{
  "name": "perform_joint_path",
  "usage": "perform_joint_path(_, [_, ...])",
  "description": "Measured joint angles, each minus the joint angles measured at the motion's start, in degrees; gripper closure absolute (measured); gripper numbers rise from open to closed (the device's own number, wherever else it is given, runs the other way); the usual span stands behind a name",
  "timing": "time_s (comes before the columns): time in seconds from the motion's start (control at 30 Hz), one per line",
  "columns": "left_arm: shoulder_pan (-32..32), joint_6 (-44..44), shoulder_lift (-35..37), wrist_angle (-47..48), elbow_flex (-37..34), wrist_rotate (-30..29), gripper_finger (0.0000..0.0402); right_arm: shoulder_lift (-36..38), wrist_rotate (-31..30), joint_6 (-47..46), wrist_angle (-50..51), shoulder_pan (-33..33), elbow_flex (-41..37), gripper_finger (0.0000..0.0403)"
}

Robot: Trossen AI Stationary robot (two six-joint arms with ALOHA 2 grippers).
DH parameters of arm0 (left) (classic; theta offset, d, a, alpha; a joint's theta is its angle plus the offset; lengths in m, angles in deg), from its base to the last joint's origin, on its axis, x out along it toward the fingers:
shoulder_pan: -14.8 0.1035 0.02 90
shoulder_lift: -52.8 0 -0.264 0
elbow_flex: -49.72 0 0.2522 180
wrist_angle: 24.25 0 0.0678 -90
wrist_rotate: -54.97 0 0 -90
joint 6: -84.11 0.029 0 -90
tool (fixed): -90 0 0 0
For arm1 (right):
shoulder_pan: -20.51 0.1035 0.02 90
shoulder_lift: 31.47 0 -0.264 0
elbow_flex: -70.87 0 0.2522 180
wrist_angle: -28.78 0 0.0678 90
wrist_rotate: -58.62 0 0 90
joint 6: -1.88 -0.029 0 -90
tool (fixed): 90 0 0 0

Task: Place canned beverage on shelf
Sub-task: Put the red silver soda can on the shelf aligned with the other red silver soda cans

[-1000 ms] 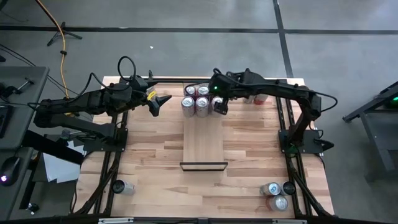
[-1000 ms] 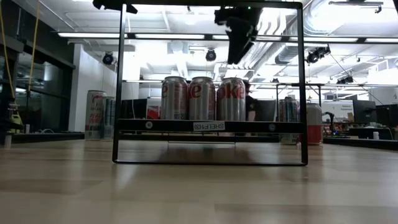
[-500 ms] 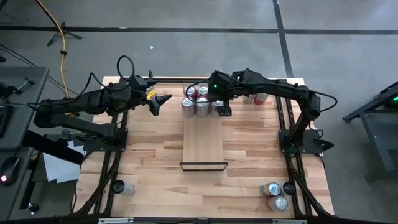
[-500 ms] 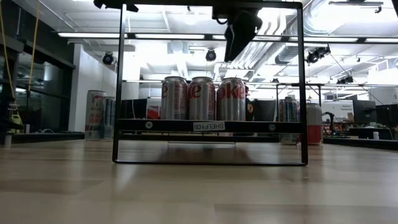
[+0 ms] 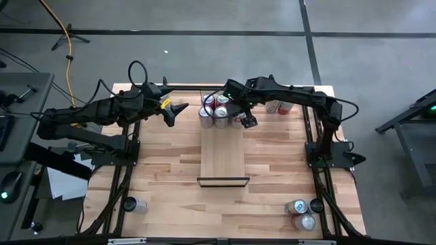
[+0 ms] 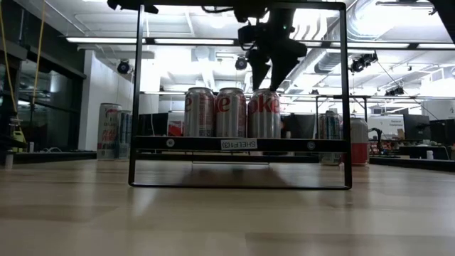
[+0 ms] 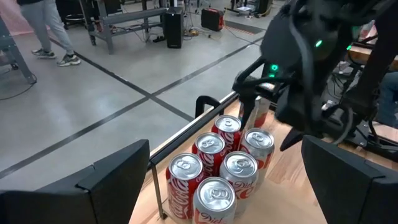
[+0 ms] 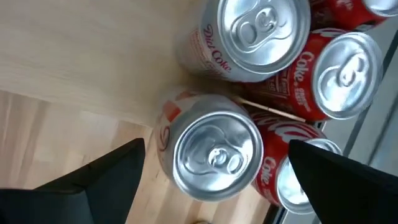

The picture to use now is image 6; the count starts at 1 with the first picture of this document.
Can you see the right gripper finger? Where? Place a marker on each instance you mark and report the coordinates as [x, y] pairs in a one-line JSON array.
[[281, 64], [259, 67]]

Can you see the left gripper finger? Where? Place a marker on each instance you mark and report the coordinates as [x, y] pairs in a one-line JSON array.
[[135, 5]]

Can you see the white ceiling strip light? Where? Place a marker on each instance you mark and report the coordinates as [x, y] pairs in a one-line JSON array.
[[384, 45], [193, 41], [437, 46], [103, 40]]

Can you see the black monitor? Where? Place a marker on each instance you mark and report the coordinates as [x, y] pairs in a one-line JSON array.
[[416, 126], [302, 126], [153, 124], [442, 131]]

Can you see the black ceiling spotlight cluster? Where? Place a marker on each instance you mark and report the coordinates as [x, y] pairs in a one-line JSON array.
[[362, 62], [394, 91]]

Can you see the red and white box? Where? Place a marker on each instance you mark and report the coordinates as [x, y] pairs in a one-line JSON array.
[[175, 128]]

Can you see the white and red can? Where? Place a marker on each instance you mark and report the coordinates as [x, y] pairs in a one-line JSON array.
[[359, 142]]

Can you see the white sign board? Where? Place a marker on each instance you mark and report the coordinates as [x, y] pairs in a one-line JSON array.
[[387, 122]]

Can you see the white slim can red lettering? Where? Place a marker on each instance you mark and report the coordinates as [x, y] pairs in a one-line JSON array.
[[108, 131]]

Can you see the white cup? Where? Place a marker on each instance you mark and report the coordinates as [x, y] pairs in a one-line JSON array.
[[429, 154], [9, 160], [31, 146]]

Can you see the yellow handheld device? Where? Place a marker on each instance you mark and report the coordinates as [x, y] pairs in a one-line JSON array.
[[17, 135]]

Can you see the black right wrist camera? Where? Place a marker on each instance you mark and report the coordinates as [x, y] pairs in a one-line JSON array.
[[249, 35]]

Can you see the silver ceiling duct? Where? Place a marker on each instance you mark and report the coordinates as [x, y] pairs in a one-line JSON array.
[[328, 62]]

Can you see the black metal frame stand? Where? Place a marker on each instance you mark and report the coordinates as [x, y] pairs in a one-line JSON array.
[[359, 96]]

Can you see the black frame wooden shelf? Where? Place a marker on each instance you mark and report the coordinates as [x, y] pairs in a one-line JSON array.
[[177, 144]]

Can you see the black table rail frame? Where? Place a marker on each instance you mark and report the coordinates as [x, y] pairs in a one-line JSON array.
[[53, 156]]

